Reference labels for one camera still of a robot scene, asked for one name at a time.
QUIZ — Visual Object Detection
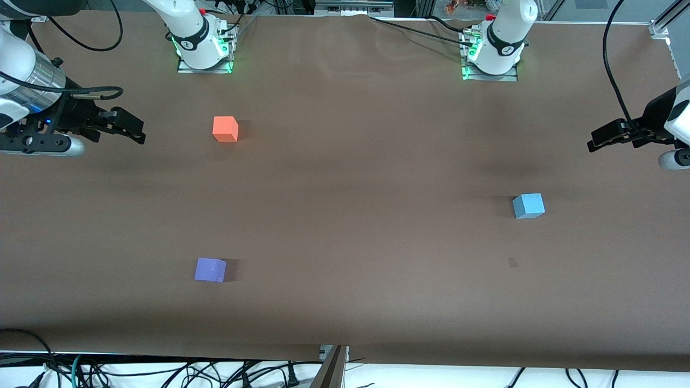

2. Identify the aluminium frame corner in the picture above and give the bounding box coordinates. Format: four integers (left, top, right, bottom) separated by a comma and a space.
648, 0, 690, 41

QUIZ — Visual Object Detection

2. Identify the brown table cover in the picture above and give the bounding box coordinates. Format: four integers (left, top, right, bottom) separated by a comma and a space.
0, 11, 690, 372

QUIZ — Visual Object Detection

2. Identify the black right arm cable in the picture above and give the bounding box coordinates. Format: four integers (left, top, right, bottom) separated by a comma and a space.
0, 0, 125, 101

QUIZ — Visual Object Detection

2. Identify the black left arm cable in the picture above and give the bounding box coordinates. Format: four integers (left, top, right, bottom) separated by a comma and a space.
603, 0, 666, 145

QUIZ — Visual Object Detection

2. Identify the grey power strip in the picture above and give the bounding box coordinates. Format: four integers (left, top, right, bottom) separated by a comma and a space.
314, 0, 395, 17

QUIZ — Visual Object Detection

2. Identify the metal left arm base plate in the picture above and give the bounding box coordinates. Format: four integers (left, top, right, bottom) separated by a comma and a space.
460, 27, 519, 82

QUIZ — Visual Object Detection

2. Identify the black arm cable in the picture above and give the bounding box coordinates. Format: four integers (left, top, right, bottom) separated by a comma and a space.
603, 0, 666, 145
0, 0, 125, 101

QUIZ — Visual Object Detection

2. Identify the blue block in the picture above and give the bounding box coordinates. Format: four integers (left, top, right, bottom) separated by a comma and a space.
512, 193, 546, 220

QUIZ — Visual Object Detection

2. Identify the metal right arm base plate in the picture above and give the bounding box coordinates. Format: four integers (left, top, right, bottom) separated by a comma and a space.
177, 22, 238, 74

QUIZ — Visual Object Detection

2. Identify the orange block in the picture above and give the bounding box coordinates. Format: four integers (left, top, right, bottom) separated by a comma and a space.
212, 116, 239, 143

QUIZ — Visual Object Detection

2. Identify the purple block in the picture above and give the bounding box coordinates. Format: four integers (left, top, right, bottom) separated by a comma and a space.
194, 258, 227, 283

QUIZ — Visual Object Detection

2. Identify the aluminium profile bar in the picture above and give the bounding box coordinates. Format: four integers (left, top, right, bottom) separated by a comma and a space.
312, 345, 350, 388

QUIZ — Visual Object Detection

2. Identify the thick black cable loop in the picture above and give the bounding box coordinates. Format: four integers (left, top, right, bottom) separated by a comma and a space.
0, 329, 61, 388

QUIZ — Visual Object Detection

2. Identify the black cable with plug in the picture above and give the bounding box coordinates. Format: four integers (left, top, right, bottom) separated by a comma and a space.
237, 361, 302, 388

